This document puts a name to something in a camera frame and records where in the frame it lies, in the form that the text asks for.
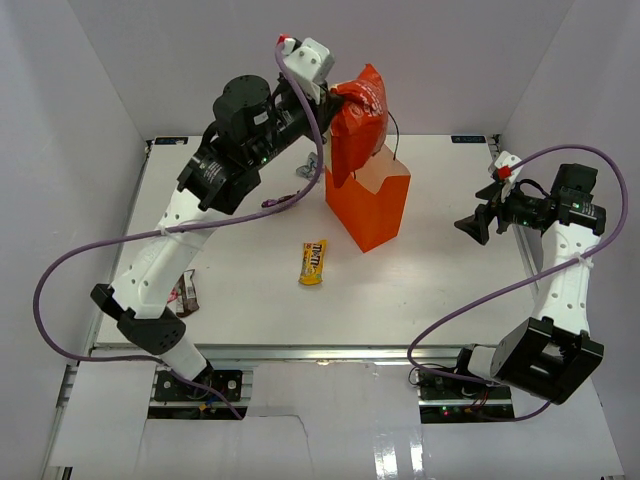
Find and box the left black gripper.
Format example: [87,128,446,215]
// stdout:
[249,69,345,169]

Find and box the large orange snack pouch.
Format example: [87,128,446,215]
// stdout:
[330,64,388,189]

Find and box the silver blue wrapper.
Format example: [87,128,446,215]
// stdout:
[295,152,321,181]

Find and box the orange paper bag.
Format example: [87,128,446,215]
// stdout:
[324,132,411,253]

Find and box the purple brown chocolate bar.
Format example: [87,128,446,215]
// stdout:
[261,194,297,209]

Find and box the yellow candy packet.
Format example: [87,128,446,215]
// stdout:
[299,240,327,286]

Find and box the brown chocolate bar wrapper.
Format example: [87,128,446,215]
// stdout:
[167,269,200,318]

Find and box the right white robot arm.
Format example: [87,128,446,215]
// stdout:
[451,164,606,405]

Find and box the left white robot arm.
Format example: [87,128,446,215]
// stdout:
[91,75,344,399]

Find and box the right blue corner label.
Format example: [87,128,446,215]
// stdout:
[451,135,486,144]

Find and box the blue corner label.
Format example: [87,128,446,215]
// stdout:
[153,136,189,145]
[451,135,486,144]

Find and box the left blue corner label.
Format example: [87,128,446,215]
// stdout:
[153,136,189,145]

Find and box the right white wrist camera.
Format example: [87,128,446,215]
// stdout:
[490,151,522,201]

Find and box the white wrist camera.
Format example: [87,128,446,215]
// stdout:
[490,151,522,201]
[279,36,335,105]

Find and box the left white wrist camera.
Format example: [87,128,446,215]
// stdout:
[279,36,335,105]

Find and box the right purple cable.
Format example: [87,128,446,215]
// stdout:
[407,143,629,424]

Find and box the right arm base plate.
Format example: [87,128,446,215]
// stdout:
[408,364,515,424]

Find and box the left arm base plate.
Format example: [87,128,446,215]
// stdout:
[153,368,244,407]

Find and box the aluminium table rail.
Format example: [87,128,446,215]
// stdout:
[91,344,462,364]

